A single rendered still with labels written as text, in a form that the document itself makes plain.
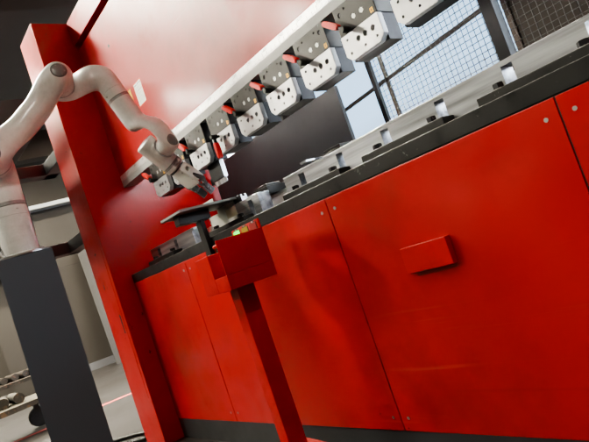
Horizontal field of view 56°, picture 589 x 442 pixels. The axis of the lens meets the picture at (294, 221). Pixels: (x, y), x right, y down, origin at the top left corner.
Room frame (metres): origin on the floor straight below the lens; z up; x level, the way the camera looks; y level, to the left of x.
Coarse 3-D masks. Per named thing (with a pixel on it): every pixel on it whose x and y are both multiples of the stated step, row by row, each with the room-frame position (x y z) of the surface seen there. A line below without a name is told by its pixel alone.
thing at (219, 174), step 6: (216, 162) 2.28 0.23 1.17; (222, 162) 2.27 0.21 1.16; (210, 168) 2.33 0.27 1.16; (216, 168) 2.29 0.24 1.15; (222, 168) 2.27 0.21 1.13; (210, 174) 2.34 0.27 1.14; (216, 174) 2.30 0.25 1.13; (222, 174) 2.27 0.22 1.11; (216, 180) 2.31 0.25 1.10; (222, 180) 2.30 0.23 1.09; (216, 186) 2.34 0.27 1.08
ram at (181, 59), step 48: (144, 0) 2.33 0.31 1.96; (192, 0) 2.08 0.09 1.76; (240, 0) 1.87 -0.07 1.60; (288, 0) 1.71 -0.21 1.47; (336, 0) 1.57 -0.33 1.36; (96, 48) 2.77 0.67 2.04; (144, 48) 2.43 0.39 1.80; (192, 48) 2.16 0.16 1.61; (240, 48) 1.94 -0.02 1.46; (288, 48) 1.77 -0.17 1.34; (96, 96) 2.91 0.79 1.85; (192, 96) 2.24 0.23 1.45
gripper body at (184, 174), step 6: (180, 168) 2.16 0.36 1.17; (186, 168) 2.17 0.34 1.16; (192, 168) 2.18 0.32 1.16; (174, 174) 2.19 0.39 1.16; (180, 174) 2.18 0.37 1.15; (186, 174) 2.17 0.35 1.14; (192, 174) 2.18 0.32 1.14; (180, 180) 2.22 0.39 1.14; (186, 180) 2.20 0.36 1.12; (192, 180) 2.19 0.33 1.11; (186, 186) 2.24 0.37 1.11; (192, 186) 2.23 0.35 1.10
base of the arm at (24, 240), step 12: (12, 204) 1.89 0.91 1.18; (24, 204) 1.93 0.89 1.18; (0, 216) 1.88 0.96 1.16; (12, 216) 1.89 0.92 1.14; (24, 216) 1.92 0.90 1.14; (0, 228) 1.88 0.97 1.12; (12, 228) 1.88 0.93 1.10; (24, 228) 1.90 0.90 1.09; (0, 240) 1.89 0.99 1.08; (12, 240) 1.88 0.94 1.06; (24, 240) 1.89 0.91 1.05; (36, 240) 1.94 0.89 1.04; (0, 252) 1.91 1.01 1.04; (12, 252) 1.88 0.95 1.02; (24, 252) 1.86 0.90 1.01
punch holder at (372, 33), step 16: (352, 0) 1.53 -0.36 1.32; (368, 0) 1.49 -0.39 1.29; (384, 0) 1.51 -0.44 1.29; (336, 16) 1.58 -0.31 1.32; (352, 16) 1.54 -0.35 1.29; (368, 16) 1.50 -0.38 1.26; (384, 16) 1.50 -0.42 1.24; (352, 32) 1.55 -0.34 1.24; (368, 32) 1.51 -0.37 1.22; (384, 32) 1.48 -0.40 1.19; (400, 32) 1.53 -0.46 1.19; (352, 48) 1.57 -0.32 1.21; (368, 48) 1.53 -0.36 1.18; (384, 48) 1.56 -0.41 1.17
